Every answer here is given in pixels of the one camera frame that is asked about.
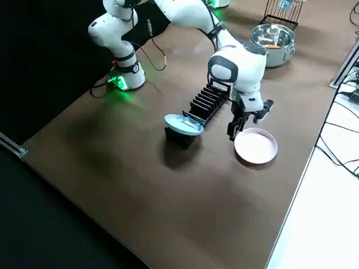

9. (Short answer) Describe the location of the pink plate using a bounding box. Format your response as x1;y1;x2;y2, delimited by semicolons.
234;127;279;165

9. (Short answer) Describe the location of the aluminium frame profile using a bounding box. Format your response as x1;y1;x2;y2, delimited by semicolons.
329;39;359;89

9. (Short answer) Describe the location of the metal cooking pot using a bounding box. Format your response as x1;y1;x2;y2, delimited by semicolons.
250;24;296;68

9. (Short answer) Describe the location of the glass pot lid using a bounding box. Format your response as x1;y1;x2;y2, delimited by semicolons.
251;24;295;50

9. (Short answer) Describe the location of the black base cable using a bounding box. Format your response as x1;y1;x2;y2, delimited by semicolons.
89;80;113;99

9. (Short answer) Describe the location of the black wire cup holder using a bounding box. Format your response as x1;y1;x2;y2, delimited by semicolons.
259;0;303;31

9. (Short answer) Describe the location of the black cable with silver plug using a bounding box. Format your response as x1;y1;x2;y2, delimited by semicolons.
131;35;168;71

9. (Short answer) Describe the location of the black dish drying rack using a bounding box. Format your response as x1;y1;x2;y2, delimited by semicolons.
164;84;233;149

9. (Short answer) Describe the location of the light blue plate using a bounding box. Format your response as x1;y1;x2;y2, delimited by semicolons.
164;114;205;137

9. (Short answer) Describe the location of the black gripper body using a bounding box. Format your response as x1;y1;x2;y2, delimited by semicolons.
231;95;253;122

